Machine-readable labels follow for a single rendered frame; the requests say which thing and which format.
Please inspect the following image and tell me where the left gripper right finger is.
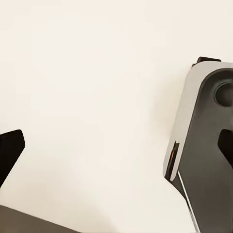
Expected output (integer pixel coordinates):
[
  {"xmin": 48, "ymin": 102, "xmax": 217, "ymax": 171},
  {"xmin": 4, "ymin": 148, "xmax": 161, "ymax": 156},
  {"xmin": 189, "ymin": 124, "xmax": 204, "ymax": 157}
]
[{"xmin": 217, "ymin": 129, "xmax": 233, "ymax": 168}]

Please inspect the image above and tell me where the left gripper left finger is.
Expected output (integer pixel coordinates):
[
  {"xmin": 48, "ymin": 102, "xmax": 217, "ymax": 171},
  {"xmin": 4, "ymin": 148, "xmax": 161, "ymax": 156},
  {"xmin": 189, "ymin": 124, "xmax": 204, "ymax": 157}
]
[{"xmin": 0, "ymin": 129, "xmax": 25, "ymax": 187}]

